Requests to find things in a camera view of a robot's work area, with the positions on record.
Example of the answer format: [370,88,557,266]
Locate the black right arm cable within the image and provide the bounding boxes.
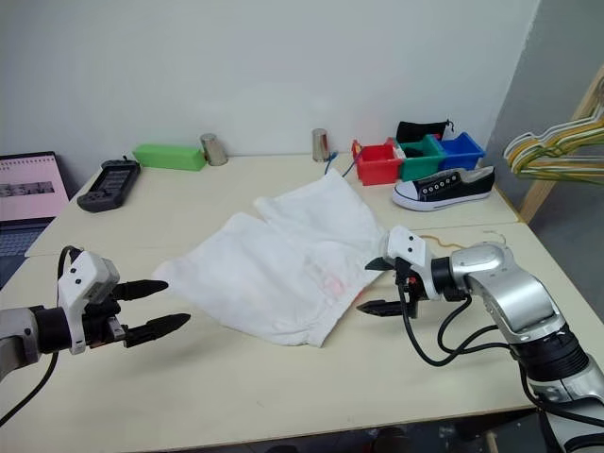
[398,277,604,426]

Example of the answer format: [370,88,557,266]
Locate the slim metal cup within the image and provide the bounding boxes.
[310,127,331,163]

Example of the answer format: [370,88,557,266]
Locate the open laptop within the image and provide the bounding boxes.
[0,150,72,289]

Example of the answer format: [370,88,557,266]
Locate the colourful clothes hangers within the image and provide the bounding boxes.
[507,125,604,176]

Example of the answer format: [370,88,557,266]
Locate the thin blue cable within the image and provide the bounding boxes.
[325,150,362,178]

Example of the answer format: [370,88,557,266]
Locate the wide metal cup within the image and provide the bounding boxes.
[198,133,230,167]

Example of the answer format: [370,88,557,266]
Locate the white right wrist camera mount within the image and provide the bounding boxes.
[380,225,439,301]

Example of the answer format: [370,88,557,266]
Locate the black handheld controller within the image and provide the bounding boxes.
[76,158,143,214]

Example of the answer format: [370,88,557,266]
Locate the white shorts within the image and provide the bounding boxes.
[151,168,391,349]

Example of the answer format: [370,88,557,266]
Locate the red plastic bin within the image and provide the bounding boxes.
[351,139,405,188]

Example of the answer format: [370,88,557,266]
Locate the black and white sneaker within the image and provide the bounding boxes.
[391,165,496,212]

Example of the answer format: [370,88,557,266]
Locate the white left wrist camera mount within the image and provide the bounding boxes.
[56,251,122,356]

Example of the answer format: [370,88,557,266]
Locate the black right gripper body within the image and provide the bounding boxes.
[394,257,424,320]

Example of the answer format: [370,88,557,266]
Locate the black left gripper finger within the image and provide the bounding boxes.
[111,279,170,302]
[124,311,192,349]

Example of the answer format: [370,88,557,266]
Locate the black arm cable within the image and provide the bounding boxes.
[398,277,604,426]
[0,244,84,426]

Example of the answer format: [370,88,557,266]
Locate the black drawstring pouch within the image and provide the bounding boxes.
[394,117,455,144]

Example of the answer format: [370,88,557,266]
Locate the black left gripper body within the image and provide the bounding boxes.
[82,294,131,350]

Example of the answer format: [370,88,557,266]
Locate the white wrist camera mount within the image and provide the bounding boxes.
[380,225,439,301]
[56,251,122,356]

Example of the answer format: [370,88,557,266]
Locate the yellow rubber band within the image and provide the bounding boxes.
[419,234,473,250]

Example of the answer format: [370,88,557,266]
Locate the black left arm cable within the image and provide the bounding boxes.
[0,244,84,426]

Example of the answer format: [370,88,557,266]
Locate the green rectangular box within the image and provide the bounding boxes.
[131,143,207,173]

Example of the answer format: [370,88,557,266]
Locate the blue plastic bin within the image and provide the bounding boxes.
[438,131,487,172]

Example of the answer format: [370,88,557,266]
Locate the green plastic bin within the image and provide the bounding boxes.
[394,134,447,182]

